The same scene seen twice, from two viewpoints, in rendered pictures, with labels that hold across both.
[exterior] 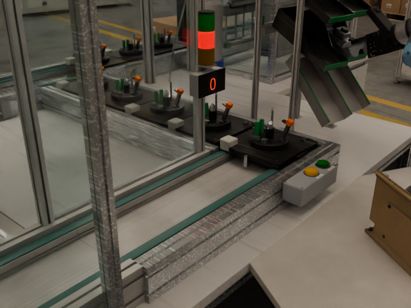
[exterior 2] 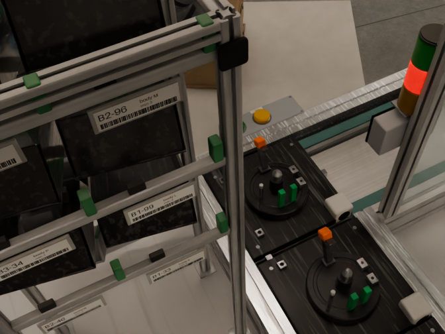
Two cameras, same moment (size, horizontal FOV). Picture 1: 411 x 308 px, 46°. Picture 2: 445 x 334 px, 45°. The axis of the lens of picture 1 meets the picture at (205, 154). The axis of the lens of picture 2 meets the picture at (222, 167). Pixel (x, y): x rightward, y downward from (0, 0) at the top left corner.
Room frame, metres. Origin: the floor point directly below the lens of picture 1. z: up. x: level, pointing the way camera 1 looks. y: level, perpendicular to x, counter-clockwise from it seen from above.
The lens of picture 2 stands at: (2.14, -0.04, 1.95)
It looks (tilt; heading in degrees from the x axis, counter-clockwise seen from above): 53 degrees down; 205
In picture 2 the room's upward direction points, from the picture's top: 4 degrees counter-clockwise
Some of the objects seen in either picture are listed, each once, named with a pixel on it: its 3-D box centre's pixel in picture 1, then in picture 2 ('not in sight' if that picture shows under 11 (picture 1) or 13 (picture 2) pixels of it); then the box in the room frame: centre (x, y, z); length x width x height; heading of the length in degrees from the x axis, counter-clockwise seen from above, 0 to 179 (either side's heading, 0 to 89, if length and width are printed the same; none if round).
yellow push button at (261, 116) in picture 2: (311, 172); (261, 116); (1.30, -0.32, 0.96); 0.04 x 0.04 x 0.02
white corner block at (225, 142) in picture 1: (228, 143); (338, 207); (1.50, -0.08, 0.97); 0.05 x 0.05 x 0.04; 48
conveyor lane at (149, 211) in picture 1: (205, 187); (388, 164); (1.30, 0.00, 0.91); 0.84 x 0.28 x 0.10; 138
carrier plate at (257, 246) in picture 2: (268, 145); (275, 194); (1.51, -0.22, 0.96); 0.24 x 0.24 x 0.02; 48
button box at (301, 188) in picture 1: (310, 181); (261, 125); (1.30, -0.32, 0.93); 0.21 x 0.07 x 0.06; 138
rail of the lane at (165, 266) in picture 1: (256, 203); (338, 118); (1.20, -0.15, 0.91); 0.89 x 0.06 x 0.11; 138
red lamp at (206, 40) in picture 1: (206, 38); (422, 73); (1.44, 0.00, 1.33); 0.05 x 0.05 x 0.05
